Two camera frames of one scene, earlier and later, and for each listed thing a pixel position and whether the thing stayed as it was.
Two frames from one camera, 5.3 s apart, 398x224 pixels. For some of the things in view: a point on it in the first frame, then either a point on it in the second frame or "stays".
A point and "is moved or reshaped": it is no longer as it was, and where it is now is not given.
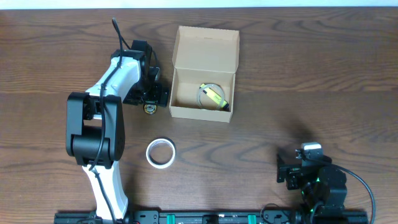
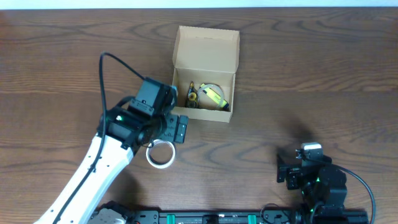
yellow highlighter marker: (211, 93) stays
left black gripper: (155, 96) → (176, 128)
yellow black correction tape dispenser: (150, 109) is moved or reshaped
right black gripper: (293, 173) stays
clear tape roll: (211, 96) stays
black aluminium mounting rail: (215, 216) stays
